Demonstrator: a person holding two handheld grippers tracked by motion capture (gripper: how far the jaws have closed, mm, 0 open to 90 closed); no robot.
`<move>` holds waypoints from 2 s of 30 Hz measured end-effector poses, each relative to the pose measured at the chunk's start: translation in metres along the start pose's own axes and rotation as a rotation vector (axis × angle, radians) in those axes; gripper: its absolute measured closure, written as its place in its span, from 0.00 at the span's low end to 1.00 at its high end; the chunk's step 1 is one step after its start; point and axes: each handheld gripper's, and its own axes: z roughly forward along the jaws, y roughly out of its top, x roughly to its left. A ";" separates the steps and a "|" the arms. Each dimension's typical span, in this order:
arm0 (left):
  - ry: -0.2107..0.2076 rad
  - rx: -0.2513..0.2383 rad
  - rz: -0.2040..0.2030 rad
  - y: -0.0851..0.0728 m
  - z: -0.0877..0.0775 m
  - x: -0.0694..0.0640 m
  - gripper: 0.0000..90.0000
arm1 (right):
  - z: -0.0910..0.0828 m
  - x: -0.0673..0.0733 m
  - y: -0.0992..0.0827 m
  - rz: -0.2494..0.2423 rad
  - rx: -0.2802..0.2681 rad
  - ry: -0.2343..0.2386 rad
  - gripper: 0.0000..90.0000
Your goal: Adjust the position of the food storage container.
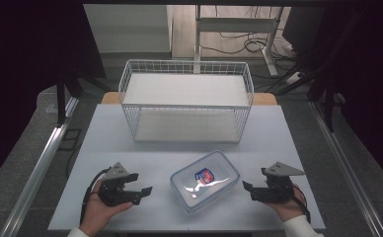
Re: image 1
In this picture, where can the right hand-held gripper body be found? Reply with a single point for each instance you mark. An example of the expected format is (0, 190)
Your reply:
(276, 189)

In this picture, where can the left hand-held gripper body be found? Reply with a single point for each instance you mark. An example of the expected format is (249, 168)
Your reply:
(112, 192)

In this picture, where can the clear plastic container blue-rimmed lid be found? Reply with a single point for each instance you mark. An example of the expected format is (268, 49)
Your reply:
(204, 181)

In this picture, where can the person's right hand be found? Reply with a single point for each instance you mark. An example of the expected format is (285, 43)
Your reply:
(290, 209)

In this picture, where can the person's left hand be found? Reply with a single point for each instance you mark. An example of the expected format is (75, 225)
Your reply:
(95, 214)

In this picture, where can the wooden table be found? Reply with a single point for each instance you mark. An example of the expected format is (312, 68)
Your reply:
(110, 98)

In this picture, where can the black metal stand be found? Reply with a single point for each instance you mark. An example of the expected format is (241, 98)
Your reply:
(327, 98)
(61, 98)

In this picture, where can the white power strip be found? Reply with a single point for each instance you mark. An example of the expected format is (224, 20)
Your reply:
(293, 77)

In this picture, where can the black curtain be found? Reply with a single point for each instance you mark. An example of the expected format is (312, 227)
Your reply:
(364, 72)
(25, 65)

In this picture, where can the aluminium rail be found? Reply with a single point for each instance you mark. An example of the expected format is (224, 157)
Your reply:
(344, 164)
(38, 171)

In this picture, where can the white metal desk frame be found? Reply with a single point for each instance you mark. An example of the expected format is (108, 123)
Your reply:
(235, 24)

